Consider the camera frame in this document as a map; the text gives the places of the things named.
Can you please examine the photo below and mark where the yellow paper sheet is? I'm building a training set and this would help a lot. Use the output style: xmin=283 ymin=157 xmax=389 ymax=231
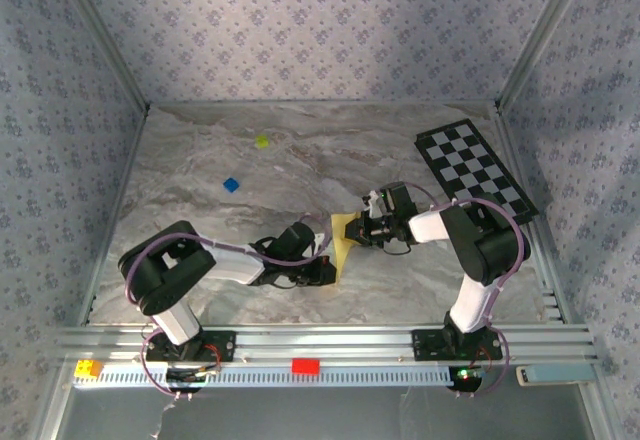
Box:
xmin=330 ymin=211 xmax=362 ymax=284

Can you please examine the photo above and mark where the black and white checkerboard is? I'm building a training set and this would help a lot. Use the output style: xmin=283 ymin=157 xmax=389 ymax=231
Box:
xmin=413 ymin=118 xmax=541 ymax=226

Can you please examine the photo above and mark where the small black circuit board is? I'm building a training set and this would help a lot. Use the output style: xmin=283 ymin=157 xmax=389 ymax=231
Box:
xmin=166 ymin=367 xmax=221 ymax=395
xmin=446 ymin=365 xmax=487 ymax=392

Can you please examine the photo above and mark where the yellow and orange block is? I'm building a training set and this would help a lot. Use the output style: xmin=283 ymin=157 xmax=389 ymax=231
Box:
xmin=73 ymin=359 xmax=105 ymax=379

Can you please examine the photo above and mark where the aluminium mounting rail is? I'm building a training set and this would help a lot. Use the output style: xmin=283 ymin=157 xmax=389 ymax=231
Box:
xmin=54 ymin=324 xmax=599 ymax=367

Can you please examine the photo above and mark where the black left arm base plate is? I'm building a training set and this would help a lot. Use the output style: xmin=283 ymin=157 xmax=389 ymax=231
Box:
xmin=144 ymin=329 xmax=237 ymax=364

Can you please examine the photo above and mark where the white slotted cable duct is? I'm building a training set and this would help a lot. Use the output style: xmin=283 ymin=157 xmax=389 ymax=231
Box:
xmin=72 ymin=362 xmax=485 ymax=389

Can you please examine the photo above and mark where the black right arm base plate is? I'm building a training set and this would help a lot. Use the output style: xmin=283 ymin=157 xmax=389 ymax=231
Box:
xmin=411 ymin=328 xmax=504 ymax=362

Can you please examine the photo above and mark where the aluminium table back rail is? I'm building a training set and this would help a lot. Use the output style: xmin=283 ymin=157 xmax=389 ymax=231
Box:
xmin=147 ymin=100 xmax=501 ymax=109

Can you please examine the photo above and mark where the aluminium table side rail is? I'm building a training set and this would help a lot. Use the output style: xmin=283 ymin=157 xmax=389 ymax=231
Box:
xmin=497 ymin=104 xmax=569 ymax=324
xmin=77 ymin=107 xmax=151 ymax=329

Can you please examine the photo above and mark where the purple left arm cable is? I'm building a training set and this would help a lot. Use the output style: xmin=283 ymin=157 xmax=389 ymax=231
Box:
xmin=123 ymin=212 xmax=334 ymax=401

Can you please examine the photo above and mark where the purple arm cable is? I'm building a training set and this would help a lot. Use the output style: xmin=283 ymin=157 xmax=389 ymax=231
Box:
xmin=123 ymin=212 xmax=334 ymax=401
xmin=409 ymin=182 xmax=532 ymax=401

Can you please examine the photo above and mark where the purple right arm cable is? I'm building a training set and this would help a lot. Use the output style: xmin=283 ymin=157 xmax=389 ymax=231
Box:
xmin=409 ymin=182 xmax=532 ymax=401

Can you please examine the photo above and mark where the aluminium frame post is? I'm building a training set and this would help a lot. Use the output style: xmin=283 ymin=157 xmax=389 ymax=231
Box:
xmin=52 ymin=0 xmax=151 ymax=114
xmin=496 ymin=0 xmax=599 ymax=111

